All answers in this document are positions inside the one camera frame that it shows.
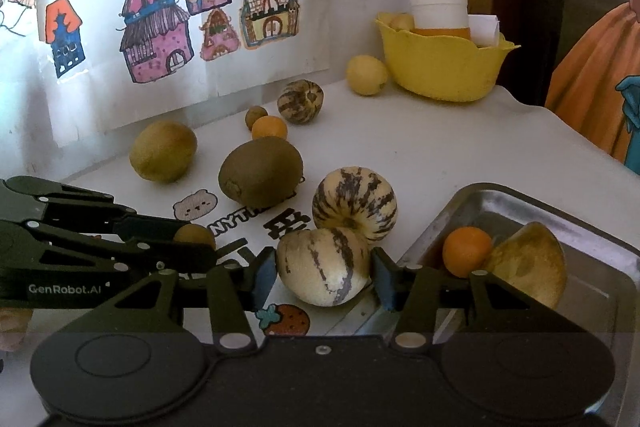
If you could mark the small olive round fruit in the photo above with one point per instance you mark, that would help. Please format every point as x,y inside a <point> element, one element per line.
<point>194,236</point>
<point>256,117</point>

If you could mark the yellow plastic bowl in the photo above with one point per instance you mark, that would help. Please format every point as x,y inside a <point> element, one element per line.
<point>440,67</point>

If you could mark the house drawings poster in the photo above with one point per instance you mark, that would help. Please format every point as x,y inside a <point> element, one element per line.
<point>165,17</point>

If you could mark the small yellow fruit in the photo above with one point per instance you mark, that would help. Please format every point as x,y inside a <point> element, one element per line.
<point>401,23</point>

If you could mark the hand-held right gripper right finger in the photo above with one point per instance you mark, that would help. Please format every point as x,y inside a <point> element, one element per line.
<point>382,281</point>

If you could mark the yellow lemon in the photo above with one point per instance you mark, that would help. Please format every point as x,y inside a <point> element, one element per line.
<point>367,75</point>

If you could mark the metal tray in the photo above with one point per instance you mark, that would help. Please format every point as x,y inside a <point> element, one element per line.
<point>505,207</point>

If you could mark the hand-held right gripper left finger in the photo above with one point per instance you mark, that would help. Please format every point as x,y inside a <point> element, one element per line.
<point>265,279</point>

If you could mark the white lidded jar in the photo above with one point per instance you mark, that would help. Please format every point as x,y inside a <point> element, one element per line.
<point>439,9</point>

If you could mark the small dark striped melon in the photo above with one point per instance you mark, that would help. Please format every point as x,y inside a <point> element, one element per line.
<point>300,102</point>

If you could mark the folded white paper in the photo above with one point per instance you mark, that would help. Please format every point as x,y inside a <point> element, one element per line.
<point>484,29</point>

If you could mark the small orange kumquat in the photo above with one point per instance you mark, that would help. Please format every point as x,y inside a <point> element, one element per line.
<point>269,128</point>

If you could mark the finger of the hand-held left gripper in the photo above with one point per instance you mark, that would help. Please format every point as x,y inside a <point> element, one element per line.
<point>75,203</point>
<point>100,253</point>

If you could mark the pale striped melon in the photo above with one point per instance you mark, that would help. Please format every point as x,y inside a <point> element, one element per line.
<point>356,204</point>
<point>320,269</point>

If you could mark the small orange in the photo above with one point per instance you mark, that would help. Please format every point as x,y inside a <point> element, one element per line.
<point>466,252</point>

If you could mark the brown kiwi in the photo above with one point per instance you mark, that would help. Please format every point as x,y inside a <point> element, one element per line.
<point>260,179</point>

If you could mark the yellow mango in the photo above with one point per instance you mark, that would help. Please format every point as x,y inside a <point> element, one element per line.
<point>532,264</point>

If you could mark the green kiwi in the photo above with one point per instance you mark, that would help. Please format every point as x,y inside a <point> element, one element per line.
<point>163,151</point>

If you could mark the orange dress wall poster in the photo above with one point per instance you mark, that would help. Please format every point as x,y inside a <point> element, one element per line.
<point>595,82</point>

